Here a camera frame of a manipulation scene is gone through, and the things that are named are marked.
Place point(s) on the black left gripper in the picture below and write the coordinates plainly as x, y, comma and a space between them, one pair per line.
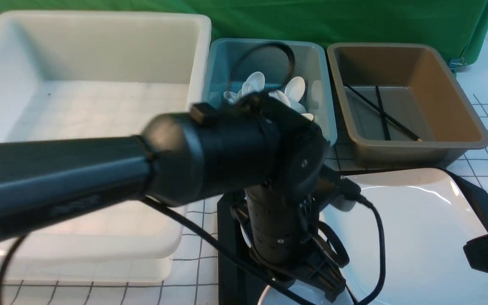
291, 244

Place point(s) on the large white square plate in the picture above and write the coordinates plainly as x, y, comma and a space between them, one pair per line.
427, 221

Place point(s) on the black chopstick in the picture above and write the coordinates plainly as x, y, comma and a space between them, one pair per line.
395, 122
382, 113

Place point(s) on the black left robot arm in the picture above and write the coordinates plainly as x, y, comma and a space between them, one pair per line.
259, 145

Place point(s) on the black serving tray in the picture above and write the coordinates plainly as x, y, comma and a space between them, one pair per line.
476, 196

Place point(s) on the white spoon in bin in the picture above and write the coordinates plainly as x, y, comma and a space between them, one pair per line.
254, 83
295, 89

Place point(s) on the teal plastic bin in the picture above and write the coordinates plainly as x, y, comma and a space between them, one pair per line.
311, 65

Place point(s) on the brown plastic bin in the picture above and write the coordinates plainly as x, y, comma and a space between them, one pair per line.
417, 89

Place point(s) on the green backdrop cloth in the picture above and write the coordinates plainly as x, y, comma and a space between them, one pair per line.
455, 28

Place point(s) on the large white plastic tub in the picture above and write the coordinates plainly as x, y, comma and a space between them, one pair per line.
88, 74

